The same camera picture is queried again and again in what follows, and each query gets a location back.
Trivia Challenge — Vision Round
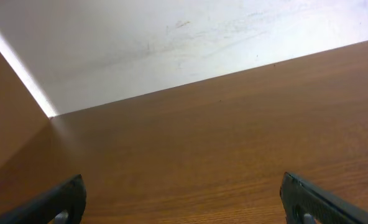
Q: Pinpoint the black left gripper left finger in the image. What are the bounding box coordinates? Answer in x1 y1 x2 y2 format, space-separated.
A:
0 174 86 224

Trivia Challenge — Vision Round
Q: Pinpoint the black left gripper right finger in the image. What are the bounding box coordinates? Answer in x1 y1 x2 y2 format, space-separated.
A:
280 172 368 224

